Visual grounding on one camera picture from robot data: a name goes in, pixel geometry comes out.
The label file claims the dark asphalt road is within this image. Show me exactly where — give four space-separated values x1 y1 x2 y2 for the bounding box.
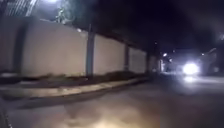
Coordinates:
0 73 224 128

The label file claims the pale concrete kerb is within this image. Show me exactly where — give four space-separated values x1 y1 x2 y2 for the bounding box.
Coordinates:
0 77 148 100

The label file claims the vehicle with bright headlights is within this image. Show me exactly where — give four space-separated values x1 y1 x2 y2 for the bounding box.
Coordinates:
173 49 218 76

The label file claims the long pale wall with pillars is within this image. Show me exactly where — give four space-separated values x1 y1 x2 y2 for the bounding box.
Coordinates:
0 16 158 78

